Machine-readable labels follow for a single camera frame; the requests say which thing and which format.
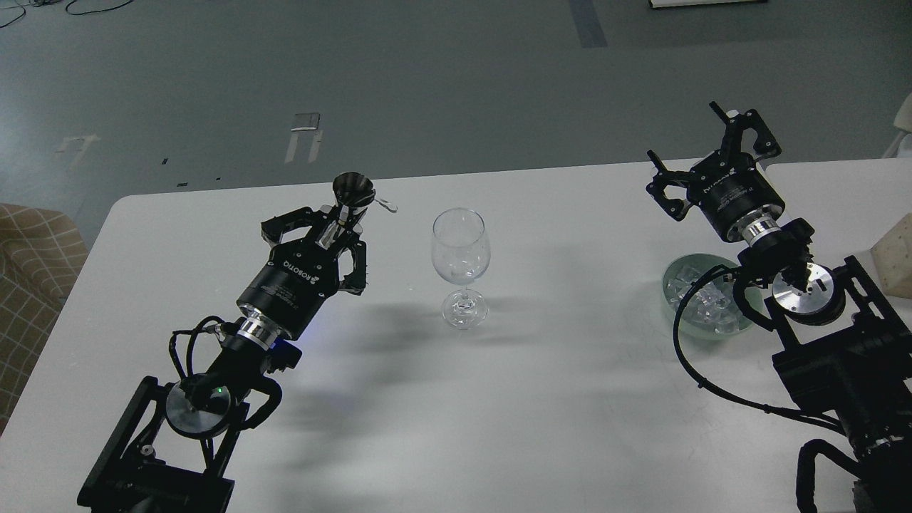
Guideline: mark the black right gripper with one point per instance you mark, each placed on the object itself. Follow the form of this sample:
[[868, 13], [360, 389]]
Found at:
[[741, 196]]

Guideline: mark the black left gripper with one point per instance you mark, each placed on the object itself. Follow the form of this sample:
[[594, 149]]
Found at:
[[300, 274]]

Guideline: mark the steel double jigger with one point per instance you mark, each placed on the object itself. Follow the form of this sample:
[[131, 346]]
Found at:
[[353, 193]]

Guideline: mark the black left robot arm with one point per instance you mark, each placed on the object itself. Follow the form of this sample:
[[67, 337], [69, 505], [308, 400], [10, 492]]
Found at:
[[170, 448]]

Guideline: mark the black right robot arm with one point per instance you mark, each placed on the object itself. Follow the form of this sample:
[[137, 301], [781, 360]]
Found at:
[[846, 356]]

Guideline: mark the clear wine glass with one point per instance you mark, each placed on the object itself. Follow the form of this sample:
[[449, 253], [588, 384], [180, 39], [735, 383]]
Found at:
[[460, 254]]

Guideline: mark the green bowl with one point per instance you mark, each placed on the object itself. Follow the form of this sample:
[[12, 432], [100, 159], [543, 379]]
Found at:
[[695, 313]]

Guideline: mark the grey office chair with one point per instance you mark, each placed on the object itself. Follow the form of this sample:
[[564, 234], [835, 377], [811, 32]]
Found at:
[[900, 147]]

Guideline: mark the beige foam block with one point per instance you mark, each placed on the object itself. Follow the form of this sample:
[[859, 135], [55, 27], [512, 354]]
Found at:
[[892, 259]]

